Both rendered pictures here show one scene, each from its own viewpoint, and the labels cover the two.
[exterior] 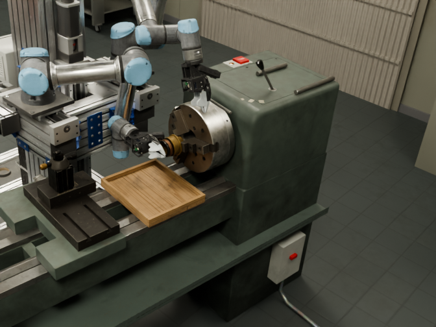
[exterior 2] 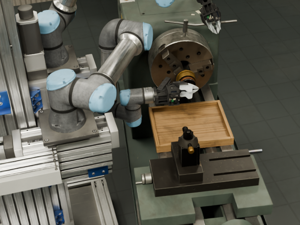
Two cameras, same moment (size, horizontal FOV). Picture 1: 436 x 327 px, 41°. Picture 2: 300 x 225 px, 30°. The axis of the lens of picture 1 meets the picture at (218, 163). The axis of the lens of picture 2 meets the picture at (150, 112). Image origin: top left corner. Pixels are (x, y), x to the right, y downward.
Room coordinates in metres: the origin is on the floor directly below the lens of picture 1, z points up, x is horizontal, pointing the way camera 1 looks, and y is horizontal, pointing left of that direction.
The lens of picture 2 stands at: (0.91, 2.02, 2.59)
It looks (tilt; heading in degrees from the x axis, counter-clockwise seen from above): 38 degrees down; 309
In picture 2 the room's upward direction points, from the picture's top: 2 degrees counter-clockwise
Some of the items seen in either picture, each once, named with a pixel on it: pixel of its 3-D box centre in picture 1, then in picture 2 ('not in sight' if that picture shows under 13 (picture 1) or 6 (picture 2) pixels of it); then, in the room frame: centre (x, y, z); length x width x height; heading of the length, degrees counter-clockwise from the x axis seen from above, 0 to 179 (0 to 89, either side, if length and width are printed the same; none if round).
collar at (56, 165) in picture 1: (58, 161); (188, 139); (1.85, 0.61, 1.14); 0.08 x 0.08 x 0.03
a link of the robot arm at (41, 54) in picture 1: (35, 63); (64, 88); (2.29, 0.82, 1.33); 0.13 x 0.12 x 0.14; 15
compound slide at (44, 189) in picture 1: (67, 189); (186, 160); (1.87, 0.59, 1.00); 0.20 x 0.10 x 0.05; 135
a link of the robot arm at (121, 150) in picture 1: (120, 143); (130, 113); (2.28, 0.45, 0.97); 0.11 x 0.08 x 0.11; 15
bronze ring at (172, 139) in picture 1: (172, 145); (186, 80); (2.13, 0.20, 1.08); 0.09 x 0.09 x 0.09; 45
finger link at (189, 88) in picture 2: (155, 149); (189, 89); (2.07, 0.27, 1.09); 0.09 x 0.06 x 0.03; 45
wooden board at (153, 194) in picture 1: (152, 190); (189, 125); (2.07, 0.27, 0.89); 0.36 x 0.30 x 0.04; 45
